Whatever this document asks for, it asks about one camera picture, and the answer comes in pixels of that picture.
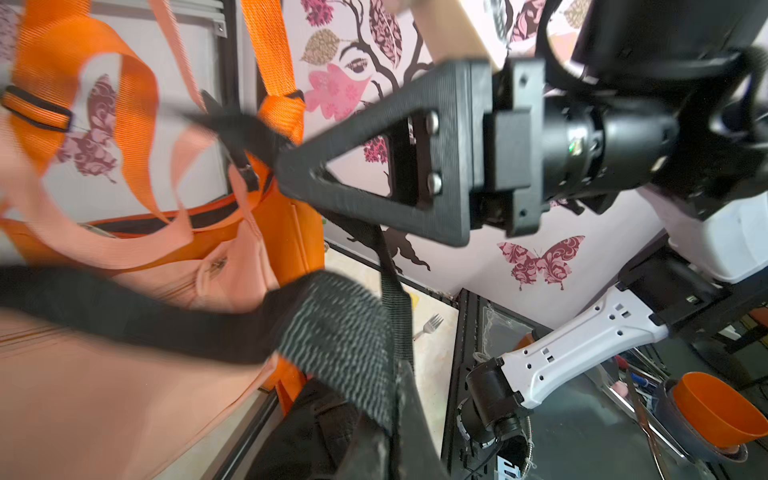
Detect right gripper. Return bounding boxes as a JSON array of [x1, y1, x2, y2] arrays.
[[274, 58, 678, 247]]

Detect bright orange sling bag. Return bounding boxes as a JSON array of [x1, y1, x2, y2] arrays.
[[1, 1, 324, 432]]

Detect black sling bag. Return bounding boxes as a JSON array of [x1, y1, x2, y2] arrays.
[[0, 89, 457, 480]]

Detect salmon pink sling bag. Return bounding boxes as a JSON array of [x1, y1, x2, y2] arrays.
[[1, 1, 277, 479]]

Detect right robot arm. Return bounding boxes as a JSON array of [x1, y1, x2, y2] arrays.
[[279, 1, 767, 411]]

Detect metal fork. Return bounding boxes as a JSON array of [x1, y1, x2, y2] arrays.
[[412, 314, 444, 342]]

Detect orange bowl outside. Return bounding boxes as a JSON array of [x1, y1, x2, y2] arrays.
[[671, 372, 767, 450]]

